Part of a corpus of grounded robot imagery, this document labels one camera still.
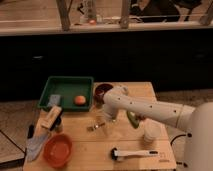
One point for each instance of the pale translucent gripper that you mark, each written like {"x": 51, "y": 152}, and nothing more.
{"x": 107, "y": 125}

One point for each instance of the silver metal fork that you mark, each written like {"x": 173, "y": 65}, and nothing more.
{"x": 94, "y": 127}

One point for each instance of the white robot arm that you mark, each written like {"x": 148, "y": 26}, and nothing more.
{"x": 196, "y": 122}

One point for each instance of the green avocado slice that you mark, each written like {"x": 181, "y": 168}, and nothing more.
{"x": 133, "y": 120}

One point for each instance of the dark red bowl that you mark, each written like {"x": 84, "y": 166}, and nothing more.
{"x": 99, "y": 92}

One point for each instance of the orange fruit in tray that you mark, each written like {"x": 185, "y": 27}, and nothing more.
{"x": 79, "y": 100}

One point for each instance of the green plastic tray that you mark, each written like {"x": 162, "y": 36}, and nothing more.
{"x": 68, "y": 87}

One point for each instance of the wooden block with black base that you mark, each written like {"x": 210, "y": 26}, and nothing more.
{"x": 51, "y": 117}

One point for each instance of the orange plastic bowl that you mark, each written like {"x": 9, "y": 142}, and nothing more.
{"x": 57, "y": 150}

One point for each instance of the white handled dish brush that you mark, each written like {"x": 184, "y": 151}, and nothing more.
{"x": 119, "y": 155}

